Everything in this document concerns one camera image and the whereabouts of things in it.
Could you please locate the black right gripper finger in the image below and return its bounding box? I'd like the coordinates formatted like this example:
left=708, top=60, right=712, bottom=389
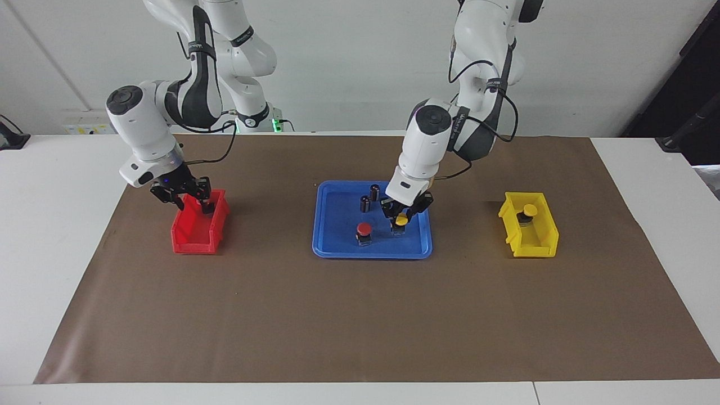
left=150, top=186, right=187, bottom=212
left=191, top=176, right=213, bottom=205

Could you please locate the black stand base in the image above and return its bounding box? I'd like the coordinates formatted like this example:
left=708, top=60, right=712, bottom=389
left=0, top=114, right=32, bottom=151

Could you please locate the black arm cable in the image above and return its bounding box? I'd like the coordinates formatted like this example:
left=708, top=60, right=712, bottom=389
left=447, top=34, right=519, bottom=182
left=169, top=22, right=240, bottom=167

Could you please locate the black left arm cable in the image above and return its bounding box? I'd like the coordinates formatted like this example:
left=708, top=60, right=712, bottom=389
left=447, top=34, right=519, bottom=182

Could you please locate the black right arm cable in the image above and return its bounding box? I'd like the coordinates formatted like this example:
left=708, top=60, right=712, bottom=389
left=169, top=22, right=240, bottom=167

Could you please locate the black tripod stand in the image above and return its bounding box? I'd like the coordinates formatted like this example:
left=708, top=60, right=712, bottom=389
left=655, top=93, right=720, bottom=154

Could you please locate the dark side panel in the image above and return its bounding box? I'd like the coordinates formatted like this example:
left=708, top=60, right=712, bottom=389
left=620, top=0, right=720, bottom=167

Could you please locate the brown table mat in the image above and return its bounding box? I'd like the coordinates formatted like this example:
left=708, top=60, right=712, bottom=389
left=34, top=135, right=720, bottom=384

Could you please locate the white wall power strip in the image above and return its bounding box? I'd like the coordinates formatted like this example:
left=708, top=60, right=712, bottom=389
left=62, top=122, right=109, bottom=136

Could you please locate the red plastic bin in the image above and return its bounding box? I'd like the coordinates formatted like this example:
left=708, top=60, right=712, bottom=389
left=171, top=188, right=230, bottom=255

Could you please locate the blue plastic tray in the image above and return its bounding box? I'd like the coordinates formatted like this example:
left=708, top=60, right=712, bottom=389
left=312, top=180, right=434, bottom=259

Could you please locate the yellow plastic bin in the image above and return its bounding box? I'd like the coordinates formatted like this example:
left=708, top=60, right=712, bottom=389
left=498, top=192, right=560, bottom=258

